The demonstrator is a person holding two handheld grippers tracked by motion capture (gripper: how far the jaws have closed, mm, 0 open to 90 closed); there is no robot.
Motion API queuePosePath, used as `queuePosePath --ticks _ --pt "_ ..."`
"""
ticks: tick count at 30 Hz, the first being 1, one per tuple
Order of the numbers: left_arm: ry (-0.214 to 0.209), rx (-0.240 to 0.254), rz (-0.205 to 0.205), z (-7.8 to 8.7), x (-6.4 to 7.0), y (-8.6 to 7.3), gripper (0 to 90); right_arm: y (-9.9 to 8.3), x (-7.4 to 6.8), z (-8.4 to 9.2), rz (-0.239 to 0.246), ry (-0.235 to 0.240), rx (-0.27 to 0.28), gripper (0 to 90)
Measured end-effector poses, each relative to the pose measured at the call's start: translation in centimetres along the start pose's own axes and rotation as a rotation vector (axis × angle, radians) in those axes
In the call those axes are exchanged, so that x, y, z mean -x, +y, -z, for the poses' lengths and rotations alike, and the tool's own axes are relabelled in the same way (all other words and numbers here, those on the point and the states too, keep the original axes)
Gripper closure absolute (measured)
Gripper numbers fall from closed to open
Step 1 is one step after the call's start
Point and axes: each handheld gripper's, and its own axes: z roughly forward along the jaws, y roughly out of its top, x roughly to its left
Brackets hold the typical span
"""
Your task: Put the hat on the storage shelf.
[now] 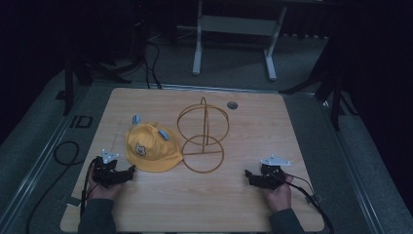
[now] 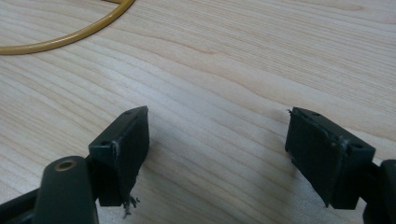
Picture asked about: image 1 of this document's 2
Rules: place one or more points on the white metal desk frame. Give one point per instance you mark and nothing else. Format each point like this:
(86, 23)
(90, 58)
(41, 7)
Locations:
(237, 25)

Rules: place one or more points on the yellow child's hat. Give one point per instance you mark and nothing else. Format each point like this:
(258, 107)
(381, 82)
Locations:
(152, 148)

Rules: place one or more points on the person's right hand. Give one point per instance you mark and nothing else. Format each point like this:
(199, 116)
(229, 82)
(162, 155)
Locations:
(278, 197)

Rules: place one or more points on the grey tape strip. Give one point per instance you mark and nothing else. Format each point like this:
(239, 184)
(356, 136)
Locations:
(73, 201)

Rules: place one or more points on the person's left hand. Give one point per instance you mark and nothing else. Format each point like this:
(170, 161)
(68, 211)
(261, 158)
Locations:
(103, 192)

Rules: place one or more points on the grey round table grommet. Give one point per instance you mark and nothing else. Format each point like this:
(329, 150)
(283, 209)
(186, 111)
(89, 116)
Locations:
(232, 105)

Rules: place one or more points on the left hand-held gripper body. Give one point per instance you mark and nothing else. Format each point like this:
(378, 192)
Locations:
(104, 174)

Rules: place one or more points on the black metal stand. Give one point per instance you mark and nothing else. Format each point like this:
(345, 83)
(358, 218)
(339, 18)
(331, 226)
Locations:
(68, 87)
(336, 94)

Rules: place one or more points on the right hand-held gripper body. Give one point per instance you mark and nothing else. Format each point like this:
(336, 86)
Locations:
(272, 177)

